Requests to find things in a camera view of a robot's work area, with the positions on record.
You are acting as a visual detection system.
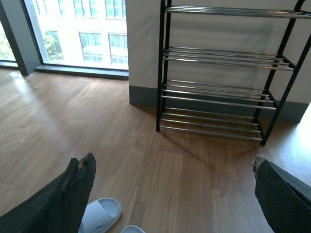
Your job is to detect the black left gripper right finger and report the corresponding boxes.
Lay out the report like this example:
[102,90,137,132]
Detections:
[253,154,311,233]

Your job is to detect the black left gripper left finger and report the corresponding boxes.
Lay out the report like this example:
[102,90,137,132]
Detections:
[0,153,96,233]

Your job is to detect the light blue slide sandal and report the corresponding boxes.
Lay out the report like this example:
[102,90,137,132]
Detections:
[78,198,121,233]
[121,225,145,233]

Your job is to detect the black metal shoe rack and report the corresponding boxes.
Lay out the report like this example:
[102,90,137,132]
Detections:
[156,0,311,145]

